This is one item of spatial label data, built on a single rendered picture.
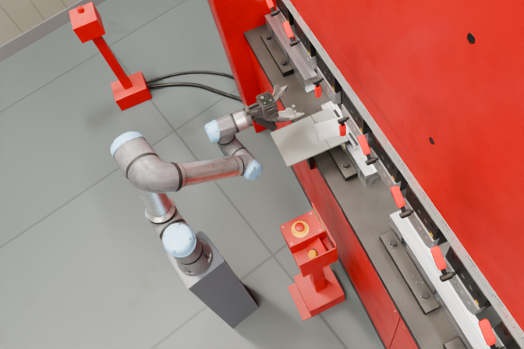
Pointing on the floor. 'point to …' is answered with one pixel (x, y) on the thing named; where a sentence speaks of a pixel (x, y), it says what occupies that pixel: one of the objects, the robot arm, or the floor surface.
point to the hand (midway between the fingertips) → (296, 100)
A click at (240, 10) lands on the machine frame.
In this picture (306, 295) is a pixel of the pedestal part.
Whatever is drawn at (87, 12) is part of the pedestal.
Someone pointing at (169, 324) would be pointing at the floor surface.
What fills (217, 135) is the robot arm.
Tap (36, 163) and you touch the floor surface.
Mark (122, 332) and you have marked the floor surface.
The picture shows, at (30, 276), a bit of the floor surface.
